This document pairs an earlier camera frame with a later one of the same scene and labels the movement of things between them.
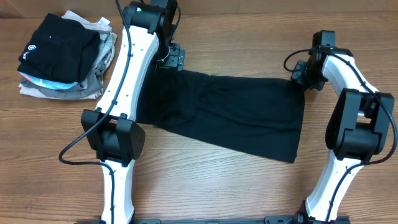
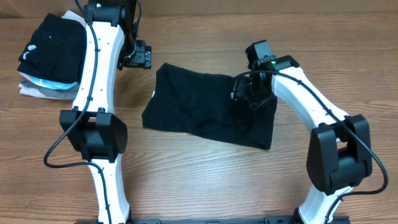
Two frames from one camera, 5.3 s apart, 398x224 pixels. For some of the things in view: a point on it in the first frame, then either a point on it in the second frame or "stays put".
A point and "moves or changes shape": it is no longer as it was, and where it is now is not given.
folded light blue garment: [48, 84] stays put
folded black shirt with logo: [60, 48] stays put
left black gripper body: [174, 60] → [141, 56]
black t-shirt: [260, 116] moves or changes shape
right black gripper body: [307, 74] → [250, 90]
